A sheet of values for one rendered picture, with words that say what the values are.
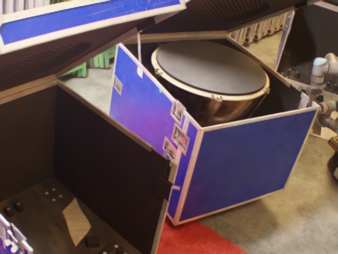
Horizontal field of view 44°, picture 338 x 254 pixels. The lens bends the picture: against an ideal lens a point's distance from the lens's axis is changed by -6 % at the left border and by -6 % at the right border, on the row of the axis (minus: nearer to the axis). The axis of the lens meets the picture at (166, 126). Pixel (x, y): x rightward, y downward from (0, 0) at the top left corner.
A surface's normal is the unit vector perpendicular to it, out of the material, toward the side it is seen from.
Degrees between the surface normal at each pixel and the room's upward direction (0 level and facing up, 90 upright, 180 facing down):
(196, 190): 90
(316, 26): 90
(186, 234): 0
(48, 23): 48
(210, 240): 0
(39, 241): 0
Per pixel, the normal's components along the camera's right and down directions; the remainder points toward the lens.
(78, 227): 0.17, -0.80
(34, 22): 0.66, -0.18
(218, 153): 0.48, 0.56
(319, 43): -0.28, 0.50
